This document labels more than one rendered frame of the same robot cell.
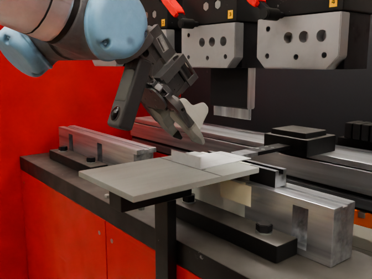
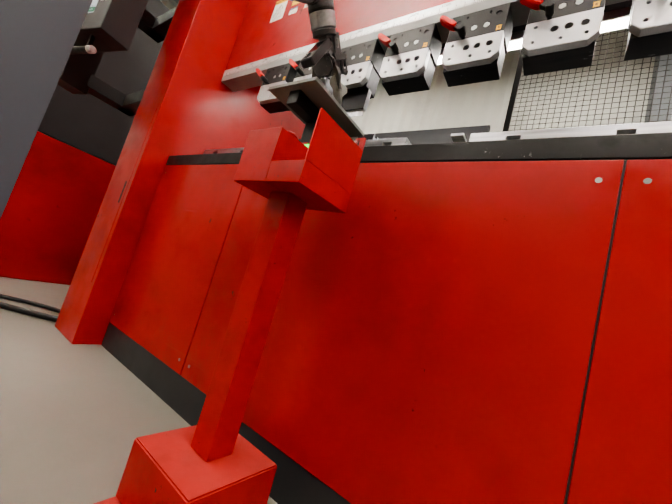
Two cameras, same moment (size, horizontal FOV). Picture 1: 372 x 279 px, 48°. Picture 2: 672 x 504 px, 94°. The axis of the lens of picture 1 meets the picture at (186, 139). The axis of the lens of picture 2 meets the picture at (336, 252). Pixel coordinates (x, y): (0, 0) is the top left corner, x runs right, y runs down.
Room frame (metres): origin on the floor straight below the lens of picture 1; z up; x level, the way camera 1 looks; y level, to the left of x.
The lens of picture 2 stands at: (-0.19, 0.11, 0.49)
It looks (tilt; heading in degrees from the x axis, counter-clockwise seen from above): 7 degrees up; 344
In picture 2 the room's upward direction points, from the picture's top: 16 degrees clockwise
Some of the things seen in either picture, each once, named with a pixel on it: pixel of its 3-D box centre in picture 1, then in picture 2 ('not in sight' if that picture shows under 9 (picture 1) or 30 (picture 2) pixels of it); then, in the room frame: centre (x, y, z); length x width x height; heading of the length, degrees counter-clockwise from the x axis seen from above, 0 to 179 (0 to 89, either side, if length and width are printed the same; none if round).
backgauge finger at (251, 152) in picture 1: (278, 143); not in sight; (0.91, -0.20, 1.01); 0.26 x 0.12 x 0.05; 129
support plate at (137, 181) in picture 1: (170, 171); (319, 113); (0.72, 0.03, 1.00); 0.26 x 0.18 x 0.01; 129
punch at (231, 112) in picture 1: (231, 92); (354, 104); (0.81, -0.09, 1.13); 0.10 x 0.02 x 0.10; 39
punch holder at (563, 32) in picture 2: not in sight; (562, 29); (0.36, -0.45, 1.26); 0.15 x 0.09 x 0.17; 39
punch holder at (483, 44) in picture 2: not in sight; (476, 47); (0.52, -0.32, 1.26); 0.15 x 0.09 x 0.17; 39
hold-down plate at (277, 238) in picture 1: (222, 223); not in sight; (0.74, -0.07, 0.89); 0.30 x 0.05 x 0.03; 39
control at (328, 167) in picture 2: not in sight; (301, 159); (0.49, 0.06, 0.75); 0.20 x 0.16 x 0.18; 38
